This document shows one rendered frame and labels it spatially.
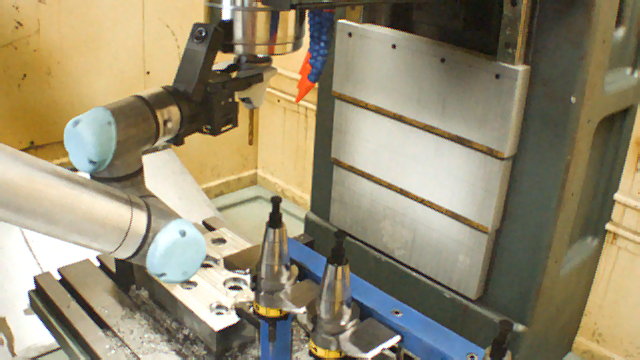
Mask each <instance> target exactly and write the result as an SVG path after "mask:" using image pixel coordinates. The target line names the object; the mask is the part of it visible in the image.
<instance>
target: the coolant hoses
mask: <svg viewBox="0 0 640 360"><path fill-rule="evenodd" d="M335 11H336V8H325V9H314V10H308V12H307V17H308V20H307V24H308V25H309V27H308V32H311V33H309V35H308V38H309V40H310V41H309V43H308V45H309V46H310V47H309V48H308V49H307V52H306V55H305V58H304V60H303V63H302V65H301V68H300V71H299V75H300V76H301V78H300V81H299V83H298V85H297V88H299V89H300V92H299V94H298V96H297V98H295V100H294V101H295V102H297V103H299V102H300V101H301V100H302V99H303V98H304V97H305V96H306V95H307V94H308V93H309V91H310V90H311V89H313V88H314V87H315V86H316V83H318V81H319V79H320V77H321V76H322V74H323V69H324V68H325V63H326V62H327V61H328V57H327V56H330V54H331V51H330V49H331V48H332V43H331V42H332V41H333V39H334V36H333V34H332V33H334V31H335V30H334V27H333V26H334V25H335V20H334V18H335V17H336V13H335Z"/></svg>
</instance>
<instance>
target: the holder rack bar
mask: <svg viewBox="0 0 640 360"><path fill-rule="evenodd" d="M287 239H288V247H289V257H290V265H293V264H295V265H297V267H298V270H299V274H298V281H299V282H301V281H303V280H305V279H307V278H313V279H315V280H316V281H318V282H319V283H321V279H322V275H323V271H324V266H325V262H326V258H324V257H323V256H321V255H319V254H318V253H316V252H314V251H313V249H310V248H308V247H307V246H305V245H303V244H302V243H300V242H298V241H296V240H294V239H292V238H291V237H289V236H287ZM350 282H351V296H352V303H353V302H355V303H356V304H357V305H358V307H359V309H360V313H359V320H360V321H363V320H364V319H366V318H369V317H371V316H374V317H375V318H377V319H379V320H380V321H382V322H383V323H385V324H386V325H388V326H390V327H391V328H393V329H394V330H397V331H398V332H400V333H401V334H402V335H403V336H404V339H403V340H402V341H399V342H397V343H396V344H397V345H399V346H400V347H402V348H404V349H405V350H407V351H408V352H411V353H412V354H414V355H415V356H417V357H420V358H421V359H423V360H481V359H482V357H483V354H484V352H485V350H484V349H482V348H479V347H477V346H475V345H474V344H473V343H471V342H470V341H468V340H466V339H465V338H463V337H461V336H460V335H458V334H455V333H453V332H451V331H450V330H448V329H446V328H445V327H443V326H441V325H440V324H438V323H436V322H435V321H433V320H431V319H430V318H428V317H426V316H425V315H423V314H421V313H420V312H418V311H416V310H415V309H413V308H410V307H409V306H407V305H405V304H404V303H402V302H400V301H399V300H397V299H395V298H394V297H392V296H390V295H389V294H387V293H385V292H384V291H381V290H379V289H378V288H376V287H374V286H373V285H371V284H369V283H368V282H366V281H364V280H363V279H360V278H358V277H357V276H355V275H353V274H351V273H350Z"/></svg>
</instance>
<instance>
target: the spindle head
mask: <svg viewBox="0 0 640 360"><path fill-rule="evenodd" d="M414 1H417V2H425V1H436V0H291V9H292V10H296V11H303V10H314V9H325V8H337V7H348V6H359V5H368V6H370V5H382V4H392V3H403V2H414Z"/></svg>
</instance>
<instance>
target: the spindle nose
mask: <svg viewBox="0 0 640 360"><path fill-rule="evenodd" d="M203 20H204V22H203V23H208V24H214V25H215V26H217V27H219V28H222V29H223V30H224V37H223V40H221V43H220V47H219V50H218V53H222V54H227V55H235V56H243V57H249V56H279V55H286V54H291V53H295V52H297V51H299V50H300V49H301V48H302V47H303V39H304V37H305V23H306V10H303V11H296V10H292V9H291V11H286V10H282V9H278V8H274V7H267V6H263V5H261V3H258V2H254V1H250V0H204V2H203Z"/></svg>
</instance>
